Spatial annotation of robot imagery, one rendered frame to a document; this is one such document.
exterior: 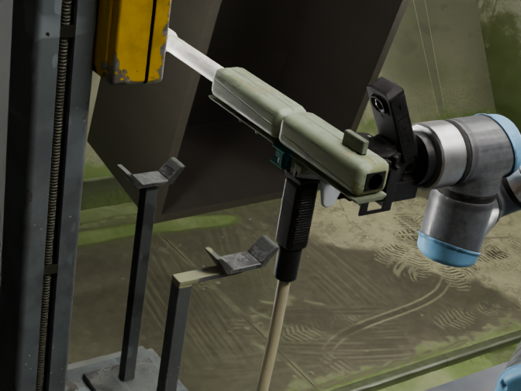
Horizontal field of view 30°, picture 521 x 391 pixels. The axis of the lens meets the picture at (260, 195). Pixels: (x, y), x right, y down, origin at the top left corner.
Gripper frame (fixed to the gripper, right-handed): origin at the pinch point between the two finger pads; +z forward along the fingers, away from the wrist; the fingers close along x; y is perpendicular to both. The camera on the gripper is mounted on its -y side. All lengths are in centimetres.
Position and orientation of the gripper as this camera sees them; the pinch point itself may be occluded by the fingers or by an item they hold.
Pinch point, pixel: (298, 160)
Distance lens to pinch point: 115.5
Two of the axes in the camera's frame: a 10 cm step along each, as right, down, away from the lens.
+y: -1.6, 8.8, 4.4
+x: -5.6, -4.5, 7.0
